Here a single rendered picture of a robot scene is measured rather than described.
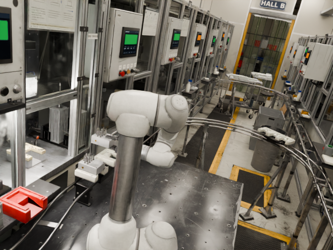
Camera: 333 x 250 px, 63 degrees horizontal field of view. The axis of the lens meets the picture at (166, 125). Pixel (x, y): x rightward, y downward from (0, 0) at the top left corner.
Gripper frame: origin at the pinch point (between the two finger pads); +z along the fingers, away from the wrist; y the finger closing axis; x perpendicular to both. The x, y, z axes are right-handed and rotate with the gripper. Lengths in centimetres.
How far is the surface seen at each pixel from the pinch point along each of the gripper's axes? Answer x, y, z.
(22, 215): 67, -9, 2
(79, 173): 18.0, -17.0, 8.7
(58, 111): 3.5, 10.3, 36.1
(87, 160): 14.6, -8.9, 5.9
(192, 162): -206, -102, -27
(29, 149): 25.7, -7.4, 37.4
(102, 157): -4.7, -16.0, 6.4
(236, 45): -798, 45, -1
